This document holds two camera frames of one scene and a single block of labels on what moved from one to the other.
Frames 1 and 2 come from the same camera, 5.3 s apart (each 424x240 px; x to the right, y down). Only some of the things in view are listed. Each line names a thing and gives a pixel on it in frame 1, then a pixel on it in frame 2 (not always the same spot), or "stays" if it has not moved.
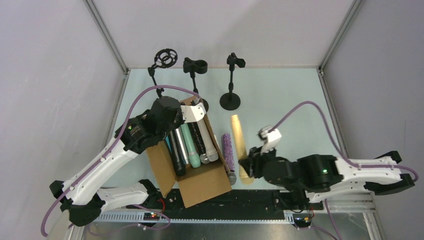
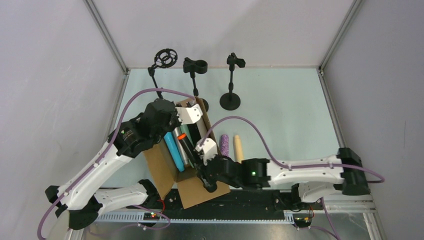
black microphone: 177,158 -> 191,151
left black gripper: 175,125 stays
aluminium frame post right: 354,9 stays
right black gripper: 251,161 -> 205,165
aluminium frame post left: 95,14 stays
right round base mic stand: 231,101 stays
